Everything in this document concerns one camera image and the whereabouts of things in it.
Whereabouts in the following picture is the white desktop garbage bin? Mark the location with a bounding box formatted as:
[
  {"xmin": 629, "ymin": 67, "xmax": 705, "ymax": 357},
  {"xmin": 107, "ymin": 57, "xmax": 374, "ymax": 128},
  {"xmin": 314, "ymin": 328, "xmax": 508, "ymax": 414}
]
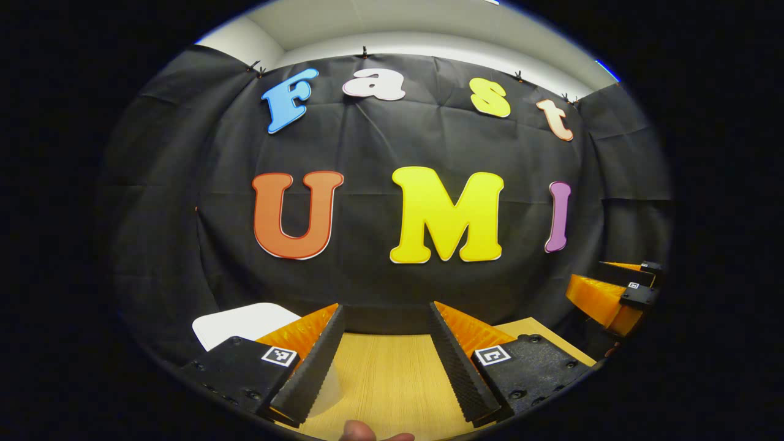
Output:
[{"xmin": 192, "ymin": 303, "xmax": 342, "ymax": 418}]

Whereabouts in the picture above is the black backdrop cloth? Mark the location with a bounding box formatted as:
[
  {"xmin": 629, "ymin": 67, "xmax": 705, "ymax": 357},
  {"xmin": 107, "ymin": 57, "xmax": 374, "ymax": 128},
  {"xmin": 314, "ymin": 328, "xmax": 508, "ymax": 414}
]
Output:
[{"xmin": 95, "ymin": 43, "xmax": 674, "ymax": 368}]

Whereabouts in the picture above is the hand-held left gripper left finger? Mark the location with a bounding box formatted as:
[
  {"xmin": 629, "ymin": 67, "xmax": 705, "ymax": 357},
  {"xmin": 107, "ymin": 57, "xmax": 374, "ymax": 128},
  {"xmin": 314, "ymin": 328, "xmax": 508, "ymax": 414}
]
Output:
[{"xmin": 179, "ymin": 302, "xmax": 345, "ymax": 428}]

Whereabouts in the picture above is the wooden desktop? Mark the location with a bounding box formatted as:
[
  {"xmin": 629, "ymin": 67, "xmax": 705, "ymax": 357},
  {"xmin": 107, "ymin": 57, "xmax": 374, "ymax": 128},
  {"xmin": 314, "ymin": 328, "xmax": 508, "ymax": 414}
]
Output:
[{"xmin": 276, "ymin": 317, "xmax": 598, "ymax": 441}]

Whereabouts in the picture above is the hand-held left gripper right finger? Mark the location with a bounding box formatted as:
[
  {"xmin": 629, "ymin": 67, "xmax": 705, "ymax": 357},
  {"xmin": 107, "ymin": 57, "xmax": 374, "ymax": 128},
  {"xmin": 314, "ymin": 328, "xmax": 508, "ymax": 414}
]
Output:
[{"xmin": 428, "ymin": 300, "xmax": 592, "ymax": 428}]

